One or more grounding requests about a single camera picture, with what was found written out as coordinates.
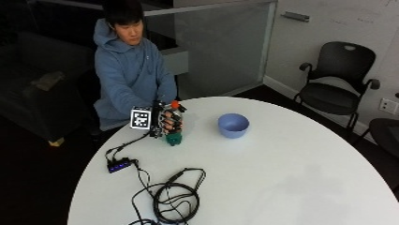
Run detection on green bottle with orange cap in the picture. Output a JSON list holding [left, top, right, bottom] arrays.
[[162, 99, 185, 147]]

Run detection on white marker cube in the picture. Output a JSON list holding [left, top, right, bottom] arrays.
[[129, 106, 153, 130]]

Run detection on blue bowl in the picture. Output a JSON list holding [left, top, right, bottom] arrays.
[[217, 112, 250, 140]]

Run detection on black usb hub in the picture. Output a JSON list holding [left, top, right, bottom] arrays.
[[106, 157, 134, 174]]

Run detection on the person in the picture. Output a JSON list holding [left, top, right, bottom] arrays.
[[90, 0, 179, 132]]

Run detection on glass partition panel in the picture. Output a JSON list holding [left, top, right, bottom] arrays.
[[143, 0, 279, 100]]

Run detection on grey cushion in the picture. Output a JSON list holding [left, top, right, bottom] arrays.
[[29, 70, 66, 92]]

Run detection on dark sofa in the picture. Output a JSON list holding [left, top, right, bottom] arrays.
[[0, 30, 95, 147]]

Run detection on black office chair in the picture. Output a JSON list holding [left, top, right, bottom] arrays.
[[292, 41, 381, 139]]

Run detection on black cable to glove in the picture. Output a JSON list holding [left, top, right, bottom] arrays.
[[103, 130, 151, 161]]

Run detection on black coiled cable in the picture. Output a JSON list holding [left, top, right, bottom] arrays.
[[127, 167, 209, 225]]

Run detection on grey wall tray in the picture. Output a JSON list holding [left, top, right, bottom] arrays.
[[279, 11, 311, 23]]

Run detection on white wall outlet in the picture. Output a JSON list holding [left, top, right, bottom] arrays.
[[377, 97, 399, 115]]

